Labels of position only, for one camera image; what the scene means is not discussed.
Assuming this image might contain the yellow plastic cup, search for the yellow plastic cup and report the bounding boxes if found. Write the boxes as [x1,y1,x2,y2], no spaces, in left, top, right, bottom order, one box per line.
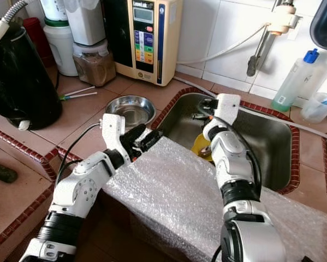
[191,132,214,162]

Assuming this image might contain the shallow steel bowl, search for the shallow steel bowl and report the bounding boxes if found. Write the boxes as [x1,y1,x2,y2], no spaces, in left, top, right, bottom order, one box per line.
[104,95,157,129]

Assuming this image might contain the bubble wrap sheet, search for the bubble wrap sheet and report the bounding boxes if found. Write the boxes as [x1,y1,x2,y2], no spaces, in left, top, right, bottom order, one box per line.
[102,136,327,262]

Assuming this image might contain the white green tipped stick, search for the white green tipped stick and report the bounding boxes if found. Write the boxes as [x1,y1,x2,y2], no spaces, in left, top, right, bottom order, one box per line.
[61,91,98,102]
[60,86,96,99]

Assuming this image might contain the brown powder glass jar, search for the brown powder glass jar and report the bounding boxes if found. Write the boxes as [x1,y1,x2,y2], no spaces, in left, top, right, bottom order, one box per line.
[72,40,116,87]

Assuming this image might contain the cream water ionizer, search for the cream water ionizer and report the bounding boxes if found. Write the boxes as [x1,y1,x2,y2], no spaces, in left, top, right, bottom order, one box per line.
[102,0,183,87]

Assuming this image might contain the blue cap clear bottle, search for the blue cap clear bottle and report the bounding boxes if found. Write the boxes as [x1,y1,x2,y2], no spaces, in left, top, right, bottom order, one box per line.
[271,47,322,113]

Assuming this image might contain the clear measuring cup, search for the clear measuring cup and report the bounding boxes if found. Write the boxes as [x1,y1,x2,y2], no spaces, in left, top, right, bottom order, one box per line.
[300,91,327,124]

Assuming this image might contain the cream tap fitting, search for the cream tap fitting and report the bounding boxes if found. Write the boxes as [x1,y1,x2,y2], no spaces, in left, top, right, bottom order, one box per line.
[266,3,304,37]

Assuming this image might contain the black electric kettle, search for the black electric kettle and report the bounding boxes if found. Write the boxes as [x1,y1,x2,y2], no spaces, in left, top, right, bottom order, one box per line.
[0,18,63,131]

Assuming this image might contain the clear plastic container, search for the clear plastic container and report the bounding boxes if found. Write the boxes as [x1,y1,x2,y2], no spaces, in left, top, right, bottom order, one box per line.
[64,0,104,47]

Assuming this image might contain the dark green cucumber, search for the dark green cucumber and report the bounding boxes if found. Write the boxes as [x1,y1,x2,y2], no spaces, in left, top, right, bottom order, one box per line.
[0,159,19,184]

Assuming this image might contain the red plastic container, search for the red plastic container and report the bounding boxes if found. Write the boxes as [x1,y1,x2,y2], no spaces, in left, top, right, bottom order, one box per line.
[22,17,56,68]

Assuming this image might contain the dark blue basin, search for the dark blue basin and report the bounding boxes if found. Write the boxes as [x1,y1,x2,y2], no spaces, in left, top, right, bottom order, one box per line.
[309,0,327,39]

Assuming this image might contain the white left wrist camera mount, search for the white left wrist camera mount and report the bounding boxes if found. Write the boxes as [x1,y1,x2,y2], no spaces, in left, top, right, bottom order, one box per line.
[100,113,127,155]

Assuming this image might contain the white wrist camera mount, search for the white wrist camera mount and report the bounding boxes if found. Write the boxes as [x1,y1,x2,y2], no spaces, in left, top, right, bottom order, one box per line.
[100,113,127,155]
[212,93,242,126]

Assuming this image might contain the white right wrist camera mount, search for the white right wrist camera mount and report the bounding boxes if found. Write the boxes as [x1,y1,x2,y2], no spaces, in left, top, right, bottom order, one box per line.
[212,93,242,126]

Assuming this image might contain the thin white tap hose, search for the thin white tap hose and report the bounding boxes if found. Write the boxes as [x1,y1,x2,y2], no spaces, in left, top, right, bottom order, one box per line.
[176,23,280,66]

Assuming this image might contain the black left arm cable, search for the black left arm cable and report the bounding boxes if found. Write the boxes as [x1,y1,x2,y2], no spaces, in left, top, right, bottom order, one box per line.
[54,122,103,189]

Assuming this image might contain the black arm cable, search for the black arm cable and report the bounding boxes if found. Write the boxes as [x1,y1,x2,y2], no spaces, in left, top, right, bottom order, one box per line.
[54,122,103,189]
[211,123,263,262]

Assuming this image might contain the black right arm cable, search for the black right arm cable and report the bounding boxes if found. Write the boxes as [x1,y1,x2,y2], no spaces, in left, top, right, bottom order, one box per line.
[211,123,263,262]

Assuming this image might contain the metal wall tap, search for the metal wall tap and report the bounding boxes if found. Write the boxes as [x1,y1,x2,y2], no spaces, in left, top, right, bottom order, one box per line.
[246,0,287,78]

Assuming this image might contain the flexible ionizer spout hose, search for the flexible ionizer spout hose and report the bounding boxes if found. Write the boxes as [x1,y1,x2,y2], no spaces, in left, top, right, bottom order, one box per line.
[0,0,31,45]

